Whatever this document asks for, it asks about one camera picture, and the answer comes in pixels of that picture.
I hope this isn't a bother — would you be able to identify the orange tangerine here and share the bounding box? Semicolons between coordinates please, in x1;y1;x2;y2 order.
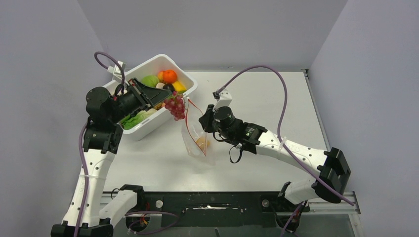
162;70;178;83

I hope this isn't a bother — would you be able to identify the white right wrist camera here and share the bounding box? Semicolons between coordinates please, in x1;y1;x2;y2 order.
213;89;233;111

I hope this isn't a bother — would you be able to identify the yellow lemon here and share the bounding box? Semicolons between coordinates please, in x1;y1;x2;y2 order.
172;81;187;93

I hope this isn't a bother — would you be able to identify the clear zip top bag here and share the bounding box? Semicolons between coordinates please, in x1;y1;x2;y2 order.
181;97;216;165

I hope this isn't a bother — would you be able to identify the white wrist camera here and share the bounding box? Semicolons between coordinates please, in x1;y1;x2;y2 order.
107;61;126;83
213;89;233;111

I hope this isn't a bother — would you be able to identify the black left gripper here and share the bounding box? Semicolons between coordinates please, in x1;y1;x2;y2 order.
109;78;172;123

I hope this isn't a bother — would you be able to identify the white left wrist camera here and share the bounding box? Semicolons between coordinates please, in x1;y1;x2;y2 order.
107;61;126;83

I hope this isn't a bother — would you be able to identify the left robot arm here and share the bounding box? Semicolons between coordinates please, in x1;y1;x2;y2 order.
50;79;172;237

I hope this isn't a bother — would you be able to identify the green cabbage ball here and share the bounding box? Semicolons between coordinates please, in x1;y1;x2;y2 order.
141;75;160;88

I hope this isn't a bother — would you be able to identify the black mounting plate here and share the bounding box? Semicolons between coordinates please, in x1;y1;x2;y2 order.
134;191;297;228

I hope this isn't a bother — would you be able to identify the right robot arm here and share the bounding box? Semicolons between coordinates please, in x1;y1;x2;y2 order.
199;105;354;211

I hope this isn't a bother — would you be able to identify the red grape bunch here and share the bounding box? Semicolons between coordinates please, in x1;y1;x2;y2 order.
162;91;186;121

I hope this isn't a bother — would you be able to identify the white plastic food bin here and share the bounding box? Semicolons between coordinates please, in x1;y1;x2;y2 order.
123;54;198;141

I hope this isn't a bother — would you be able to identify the dark purple plum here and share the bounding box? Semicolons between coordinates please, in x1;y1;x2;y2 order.
163;83;176;92

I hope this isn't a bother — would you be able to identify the white mushroom slice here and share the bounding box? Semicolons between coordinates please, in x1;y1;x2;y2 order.
156;82;165;89

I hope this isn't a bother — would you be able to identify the yellow orange fruit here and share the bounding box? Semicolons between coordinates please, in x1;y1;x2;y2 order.
196;137;210;151

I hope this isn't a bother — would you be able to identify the green lettuce leaf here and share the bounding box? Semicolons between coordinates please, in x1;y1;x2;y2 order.
121;109;157;130

